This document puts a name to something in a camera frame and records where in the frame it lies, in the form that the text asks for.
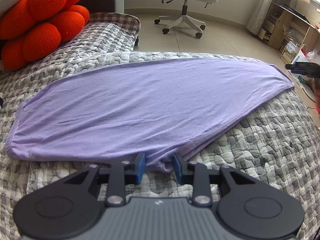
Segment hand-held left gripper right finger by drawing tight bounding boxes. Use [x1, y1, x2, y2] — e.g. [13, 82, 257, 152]
[173, 154, 248, 207]

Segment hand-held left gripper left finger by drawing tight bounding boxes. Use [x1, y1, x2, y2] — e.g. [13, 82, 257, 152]
[60, 153, 146, 207]

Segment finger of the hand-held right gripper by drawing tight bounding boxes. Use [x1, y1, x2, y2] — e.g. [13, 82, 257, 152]
[285, 63, 320, 77]

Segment lavender pants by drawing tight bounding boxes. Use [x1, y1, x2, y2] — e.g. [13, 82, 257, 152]
[5, 57, 295, 173]

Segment white cardboard box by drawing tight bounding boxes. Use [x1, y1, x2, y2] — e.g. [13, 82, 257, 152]
[290, 44, 320, 98]

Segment wooden shelf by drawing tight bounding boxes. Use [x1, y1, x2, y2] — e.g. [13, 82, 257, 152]
[257, 0, 320, 65]

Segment pale curtain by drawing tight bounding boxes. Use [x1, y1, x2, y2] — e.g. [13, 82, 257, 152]
[246, 0, 287, 35]

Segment orange plush cushion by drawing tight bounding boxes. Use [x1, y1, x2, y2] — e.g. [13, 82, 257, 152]
[0, 0, 90, 71]

